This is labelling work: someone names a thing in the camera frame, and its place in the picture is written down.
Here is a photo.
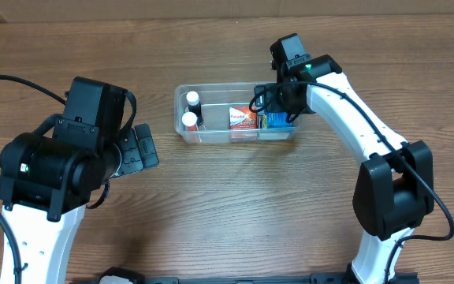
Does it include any blue VapoDrops lozenge box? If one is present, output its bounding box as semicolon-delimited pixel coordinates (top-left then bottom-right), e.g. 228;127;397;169
260;112;292;129

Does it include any red Panadol box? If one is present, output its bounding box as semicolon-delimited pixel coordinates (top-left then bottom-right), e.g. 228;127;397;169
229;106;258;130

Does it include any orange tube white cap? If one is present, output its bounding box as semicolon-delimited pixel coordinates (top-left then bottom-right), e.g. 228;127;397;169
181;111;201;143

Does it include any black tube white cap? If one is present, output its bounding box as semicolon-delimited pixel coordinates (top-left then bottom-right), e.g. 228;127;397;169
186;91;203;126

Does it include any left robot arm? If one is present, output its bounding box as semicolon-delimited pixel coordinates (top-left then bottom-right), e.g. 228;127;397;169
0;77;158;283

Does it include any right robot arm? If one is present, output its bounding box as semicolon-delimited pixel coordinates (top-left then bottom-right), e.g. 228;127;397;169
250;33;434;283

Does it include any clear plastic container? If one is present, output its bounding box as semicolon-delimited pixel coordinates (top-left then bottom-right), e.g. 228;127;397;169
174;82;302;144

